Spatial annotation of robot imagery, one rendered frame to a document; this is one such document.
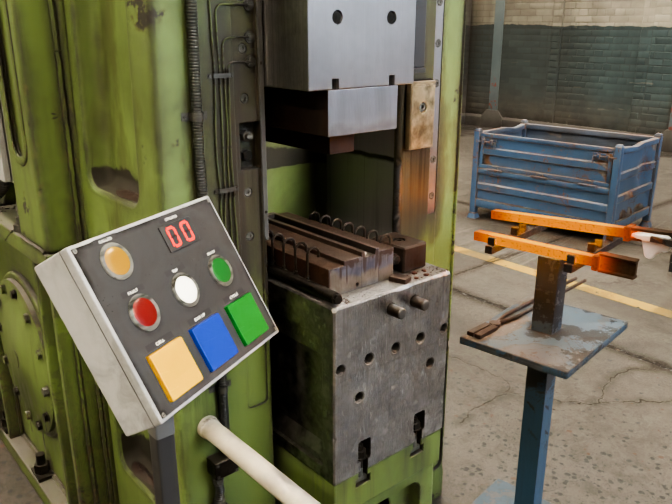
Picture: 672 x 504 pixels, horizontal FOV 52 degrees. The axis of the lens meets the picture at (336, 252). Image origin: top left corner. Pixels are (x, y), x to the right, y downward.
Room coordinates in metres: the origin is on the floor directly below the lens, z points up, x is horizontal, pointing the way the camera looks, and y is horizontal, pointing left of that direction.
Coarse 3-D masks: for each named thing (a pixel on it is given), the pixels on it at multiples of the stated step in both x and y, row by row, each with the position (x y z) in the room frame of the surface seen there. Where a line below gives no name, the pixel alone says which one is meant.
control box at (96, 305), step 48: (96, 240) 0.95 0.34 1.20; (144, 240) 1.02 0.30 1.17; (192, 240) 1.10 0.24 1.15; (48, 288) 0.92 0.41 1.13; (96, 288) 0.90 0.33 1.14; (144, 288) 0.96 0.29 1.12; (240, 288) 1.13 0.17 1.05; (96, 336) 0.88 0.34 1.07; (144, 336) 0.91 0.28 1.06; (144, 384) 0.86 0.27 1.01
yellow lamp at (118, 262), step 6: (108, 252) 0.95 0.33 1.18; (114, 252) 0.95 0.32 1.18; (120, 252) 0.96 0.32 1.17; (108, 258) 0.94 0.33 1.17; (114, 258) 0.95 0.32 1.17; (120, 258) 0.96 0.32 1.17; (126, 258) 0.97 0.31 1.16; (108, 264) 0.93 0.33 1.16; (114, 264) 0.94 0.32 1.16; (120, 264) 0.95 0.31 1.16; (126, 264) 0.96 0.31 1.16; (114, 270) 0.94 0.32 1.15; (120, 270) 0.94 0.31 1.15; (126, 270) 0.95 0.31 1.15
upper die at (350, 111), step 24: (264, 96) 1.59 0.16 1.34; (288, 96) 1.52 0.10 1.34; (312, 96) 1.46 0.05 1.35; (336, 96) 1.43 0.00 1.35; (360, 96) 1.48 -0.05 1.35; (384, 96) 1.52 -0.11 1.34; (288, 120) 1.52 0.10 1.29; (312, 120) 1.46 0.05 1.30; (336, 120) 1.43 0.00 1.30; (360, 120) 1.48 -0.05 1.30; (384, 120) 1.52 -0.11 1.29
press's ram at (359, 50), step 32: (288, 0) 1.43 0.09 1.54; (320, 0) 1.41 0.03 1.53; (352, 0) 1.46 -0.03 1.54; (384, 0) 1.52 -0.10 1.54; (288, 32) 1.44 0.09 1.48; (320, 32) 1.41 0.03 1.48; (352, 32) 1.46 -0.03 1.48; (384, 32) 1.52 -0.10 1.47; (288, 64) 1.44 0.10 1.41; (320, 64) 1.41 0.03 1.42; (352, 64) 1.46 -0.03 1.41; (384, 64) 1.52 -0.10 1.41
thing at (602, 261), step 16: (480, 240) 1.70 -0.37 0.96; (496, 240) 1.67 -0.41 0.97; (512, 240) 1.64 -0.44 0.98; (528, 240) 1.64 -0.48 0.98; (560, 256) 1.56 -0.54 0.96; (576, 256) 1.53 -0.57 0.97; (592, 256) 1.50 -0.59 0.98; (608, 256) 1.49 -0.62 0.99; (624, 256) 1.48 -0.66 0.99; (608, 272) 1.49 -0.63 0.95; (624, 272) 1.47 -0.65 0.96
